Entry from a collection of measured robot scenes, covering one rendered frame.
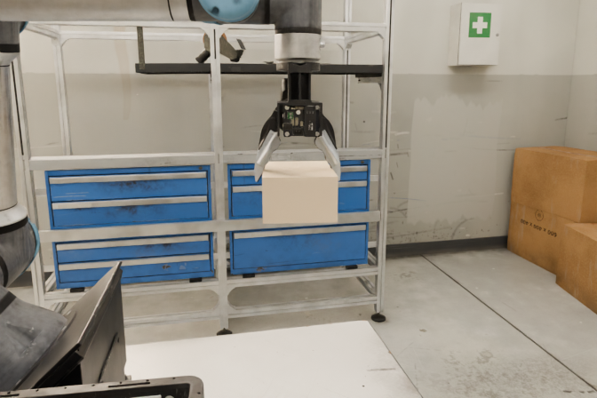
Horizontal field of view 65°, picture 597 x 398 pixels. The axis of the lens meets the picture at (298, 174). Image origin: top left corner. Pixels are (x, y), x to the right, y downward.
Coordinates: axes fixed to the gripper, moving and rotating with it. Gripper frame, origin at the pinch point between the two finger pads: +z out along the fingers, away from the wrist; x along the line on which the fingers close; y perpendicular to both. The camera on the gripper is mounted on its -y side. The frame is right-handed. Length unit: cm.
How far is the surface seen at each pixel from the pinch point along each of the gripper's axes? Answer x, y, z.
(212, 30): -31, -137, -40
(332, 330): 9.0, -18.1, 39.1
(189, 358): -21.9, -8.4, 39.1
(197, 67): -38, -138, -23
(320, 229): 19, -145, 56
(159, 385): -17.1, 32.8, 16.1
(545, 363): 119, -106, 109
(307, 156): 12, -143, 18
